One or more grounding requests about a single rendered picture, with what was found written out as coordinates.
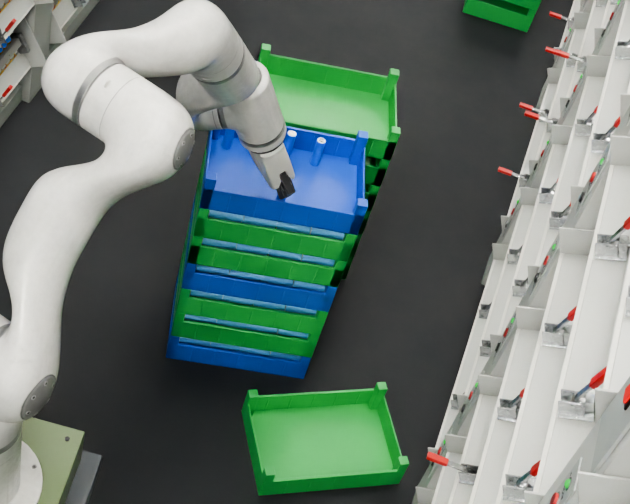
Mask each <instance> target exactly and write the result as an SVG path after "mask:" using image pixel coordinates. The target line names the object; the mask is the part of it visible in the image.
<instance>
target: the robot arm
mask: <svg viewBox="0 0 630 504"><path fill-rule="evenodd" d="M179 75H181V76H180V78H179V80H178V83H177V88H176V99H174V98H173V97H172V96H170V95H169V94H167V93H166V92H165V91H163V90H162V89H160V88H159V87H157V86H155V85H154V84H152V83H151V82H149V81H148V80H146V79H145V78H148V77H167V76H179ZM41 85H42V90H43V93H44V95H45V97H46V99H47V100H48V101H49V103H50V104H51V105H52V106H53V107H54V108H55V109H56V110H57V111H58V112H60V113H61V114H62V115H64V116H65V117H67V118H68V119H70V120H71V121H73V122H74V123H76V124H77V125H79V126H80V127H82V128H83V129H85V130H86V131H88V132H89V133H91V134H92V135H94V136H95V137H97V138H98V139H100V140H101V141H103V142H104V143H105V150H104V152H103V154H102V155H101V156H100V157H99V158H98V159H97V160H95V161H92V162H89V163H84V164H79V165H72V166H66V167H61V168H57V169H55V170H52V171H49V172H48V173H46V174H44V175H43V176H41V177H40V178H39V179H38V180H37V181H36V183H35V184H34V185H33V186H32V188H31V190H30V191H29V193H28V194H27V196H26V198H25V200H24V202H23V203H22V205H21V207H20V209H19V211H18V213H17V214H16V216H15V218H14V220H13V223H12V225H11V227H10V229H9V232H8V234H7V237H6V240H5V244H4V249H3V270H4V275H5V279H6V282H7V286H8V289H9V292H10V297H11V303H12V319H11V321H9V320H8V319H6V318H5V317H4V316H2V315H1V314H0V504H37V503H38V501H39V498H40V495H41V491H42V481H43V477H42V469H41V466H40V463H39V460H38V459H37V457H36V455H35V453H34V452H33V451H32V450H31V448H30V447H29V446H28V445H27V444H25V443H24V442H23V441H22V423H23V421H25V420H27V419H29V418H31V417H33V416H35V415H36V414H38V412H39V411H40V410H41V409H42V408H43V407H44V405H45V404H46V403H47V402H48V401H49V399H50V396H51V395H52V392H53V390H54V388H55V384H56V381H57V378H58V373H59V365H60V352H61V326H62V310H63V303H64V298H65V294H66V290H67V287H68V283H69V280H70V277H71V275H72V272H73V269H74V267H75V265H76V263H77V261H78V259H79V257H80V255H81V254H82V252H83V250H84V248H85V246H86V245H87V243H88V241H89V239H90V238H91V236H92V234H93V232H94V231H95V229H96V227H97V226H98V224H99V222H100V221H101V219H102V218H103V216H104V215H105V214H106V212H107V211H108V210H109V209H110V208H111V207H112V206H113V205H114V204H115V203H116V202H118V201H119V200H121V199H122V198H124V197H126V196H128V195H130V194H132V193H134V192H137V191H139V190H141V189H144V188H147V187H150V186H152V185H155V184H158V183H161V182H163V181H165V180H167V179H169V178H170V177H172V176H173V175H174V174H176V173H177V172H178V171H179V170H180V169H181V168H182V167H183V165H184V164H185V163H186V161H187V160H188V159H189V157H190V154H191V151H192V148H193V145H194V144H195V140H194V139H195V130H200V131H210V130H223V129H231V130H235V131H236V133H237V135H238V138H239V140H240V143H241V144H242V146H243V147H244V148H246V149H247V150H249V152H250V155H251V157H252V159H253V161H254V162H255V164H256V166H257V167H258V169H259V171H260V172H261V174H262V176H263V177H264V179H265V180H266V182H267V183H268V185H269V186H270V188H271V189H274V190H275V189H276V191H277V194H278V196H279V198H280V200H282V199H284V198H288V197H290V196H291V195H292V194H293V193H295V188H294V185H293V183H292V180H291V179H293V180H294V178H295V174H294V170H293V167H292V164H291V161H290V159H289V156H288V153H287V150H286V148H285V146H284V143H283V141H284V138H285V136H286V130H287V128H286V124H285V121H284V118H283V115H282V112H281V109H280V106H279V103H278V100H277V96H276V93H275V90H274V87H273V84H272V81H271V78H270V75H269V72H268V70H267V69H266V67H265V66H264V65H263V64H261V63H260V62H258V61H255V60H254V58H253V57H252V55H251V53H250V52H249V50H248V49H247V47H246V45H245V44H244V42H243V41H242V39H241V37H240V36H239V35H238V33H237V32H236V30H235V28H234V27H233V25H232V24H231V22H230V21H229V19H228V18H227V17H226V15H225V14H224V13H223V12H222V11H221V10H220V9H219V8H218V7H217V6H216V5H215V4H213V3H211V2H209V1H207V0H184V1H182V2H180V3H178V4H176V5H175V6H173V7H172V8H171V9H169V10H168V11H167V12H165V13H164V14H162V15H161V16H159V17H158V18H156V19H154V20H153V21H151V22H149V23H146V24H144V25H141V26H138V27H135V28H130V29H125V30H114V31H103V32H95V33H90V34H85V35H82V36H79V37H76V38H73V39H71V40H69V41H67V42H65V43H63V44H62V45H61V46H59V47H58V48H56V49H55V50H54V51H53V52H52V53H51V54H50V55H49V57H48V58H47V60H46V62H45V64H44V66H43V68H42V74H41ZM194 129H195V130H194ZM281 181H282V182H281Z"/></svg>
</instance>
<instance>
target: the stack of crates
mask: <svg viewBox="0 0 630 504"><path fill-rule="evenodd" d="M270 51H271V45H269V44H264V43H262V45H261V49H260V53H259V57H258V62H260V63H261V64H263V65H264V66H265V67H266V69H267V70H268V72H269V75H270V78H271V81H272V84H273V87H274V90H275V93H276V96H277V100H278V103H279V106H280V109H281V112H282V115H283V118H284V121H285V124H286V126H289V127H294V128H300V129H305V130H311V131H316V132H322V133H327V134H332V135H338V136H343V137H349V138H354V139H356V136H357V133H358V131H359V130H361V131H366V132H368V141H367V144H366V146H365V199H367V200H368V208H367V211H366V213H365V216H364V219H363V222H362V224H361V227H360V230H359V232H358V235H357V237H356V240H355V243H354V246H353V248H352V251H351V254H350V256H349V259H348V262H347V264H346V267H345V270H344V272H343V275H342V278H341V279H344V280H345V279H346V277H347V274H348V271H349V269H350V266H351V263H352V260H353V258H354V255H355V253H356V250H357V247H358V245H359V242H360V239H361V237H362V234H363V232H364V229H365V226H366V224H367V221H368V218H369V216H370V213H371V211H372V208H373V205H374V203H375V200H376V197H377V194H378V192H379V189H380V187H381V184H382V182H383V179H384V176H385V174H386V171H387V168H388V165H389V163H390V161H391V158H392V155H393V153H394V150H395V147H396V145H397V142H398V139H399V136H400V127H397V96H396V83H397V81H398V78H399V70H398V69H393V68H391V69H390V71H389V74H388V77H387V76H383V75H378V74H373V73H368V72H363V71H357V70H352V69H347V68H342V67H337V66H331V65H326V64H321V63H316V62H311V61H305V60H300V59H295V58H290V57H285V56H279V55H274V54H270Z"/></svg>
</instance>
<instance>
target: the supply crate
mask: <svg viewBox="0 0 630 504"><path fill-rule="evenodd" d="M286 128H287V130H286V135H287V132H288V131H289V130H293V131H295V132H296V133H297V135H296V139H295V142H294V146H293V149H292V152H291V156H290V158H289V159H290V161H291V164H292V167H293V170H294V174H295V178H294V180H293V179H291V180H292V183H293V185H294V188H295V193H293V194H292V195H291V196H290V197H288V198H286V201H285V200H279V199H276V197H277V191H276V189H275V190H274V189H271V188H270V186H269V185H268V183H267V182H266V180H265V179H264V177H263V176H262V174H261V172H260V171H259V169H258V167H257V166H256V164H255V162H254V161H253V159H252V157H251V155H250V154H249V150H247V149H246V148H244V147H243V146H242V144H241V143H240V140H239V138H238V135H237V133H236V131H235V133H234V137H233V142H232V146H231V148H229V149H225V148H224V147H223V146H222V142H223V138H224V134H225V130H226V129H223V130H210V131H209V134H208V142H207V149H206V157H205V165H204V173H203V181H202V189H201V197H200V205H199V208H203V209H209V210H215V211H221V212H227V213H232V214H238V215H244V216H250V217H255V218H261V219H267V220H273V221H279V222H284V223H290V224H296V225H302V226H307V227H313V228H319V229H325V230H331V231H336V232H342V233H348V234H354V235H358V232H359V230H360V227H361V224H362V222H363V219H364V216H365V213H366V211H367V208H368V200H367V199H365V146H366V144H367V141H368V132H366V131H361V130H359V131H358V133H357V136H356V139H354V138H349V137H343V136H338V135H332V134H327V133H322V132H316V131H311V130H305V129H300V128H294V127H289V126H286ZM319 137H322V138H324V139H325V140H326V144H325V147H324V150H323V153H322V156H321V159H320V163H319V165H318V166H312V165H311V164H310V160H311V157H312V153H313V150H314V147H315V144H316V141H317V138H319Z"/></svg>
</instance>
